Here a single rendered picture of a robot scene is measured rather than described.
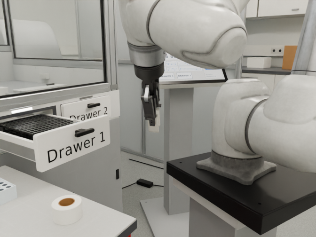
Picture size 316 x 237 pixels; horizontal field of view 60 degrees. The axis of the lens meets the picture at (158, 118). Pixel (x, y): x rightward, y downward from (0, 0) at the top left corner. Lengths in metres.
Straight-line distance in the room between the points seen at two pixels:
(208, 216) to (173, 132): 0.94
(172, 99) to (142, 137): 1.32
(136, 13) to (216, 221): 0.62
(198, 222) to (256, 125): 0.40
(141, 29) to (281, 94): 0.34
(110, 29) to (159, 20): 0.93
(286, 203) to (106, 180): 1.02
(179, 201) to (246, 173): 1.21
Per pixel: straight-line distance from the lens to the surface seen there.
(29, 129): 1.00
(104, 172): 1.51
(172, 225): 1.92
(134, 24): 0.57
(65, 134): 0.87
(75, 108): 1.26
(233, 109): 0.76
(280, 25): 4.26
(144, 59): 0.63
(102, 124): 0.98
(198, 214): 0.94
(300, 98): 0.65
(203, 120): 2.49
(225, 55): 0.47
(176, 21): 0.48
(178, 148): 1.80
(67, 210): 0.70
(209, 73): 1.69
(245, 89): 0.77
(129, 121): 3.06
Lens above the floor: 1.16
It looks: 14 degrees down
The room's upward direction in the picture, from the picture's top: straight up
